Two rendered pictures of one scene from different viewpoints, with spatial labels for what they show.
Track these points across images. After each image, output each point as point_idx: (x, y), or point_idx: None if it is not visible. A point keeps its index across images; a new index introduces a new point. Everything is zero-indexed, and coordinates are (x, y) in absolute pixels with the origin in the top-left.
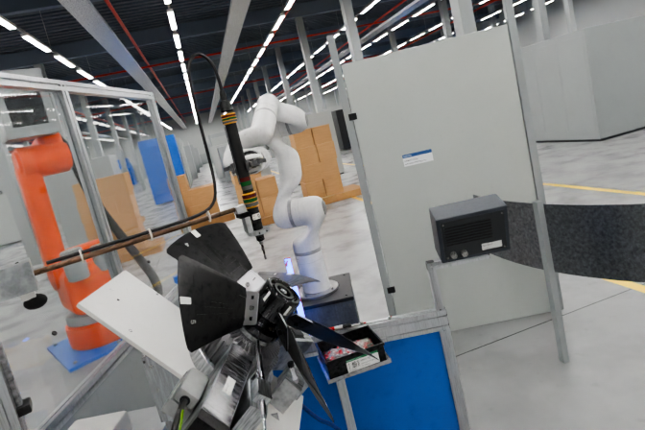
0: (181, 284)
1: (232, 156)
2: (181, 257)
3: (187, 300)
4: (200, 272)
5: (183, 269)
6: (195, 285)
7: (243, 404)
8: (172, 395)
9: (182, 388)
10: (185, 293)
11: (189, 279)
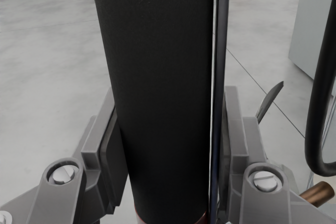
0: (267, 94)
1: (214, 58)
2: (279, 85)
3: (259, 108)
4: (258, 117)
5: (271, 91)
6: (257, 113)
7: (218, 200)
8: (281, 167)
9: (267, 159)
10: (262, 103)
11: (263, 103)
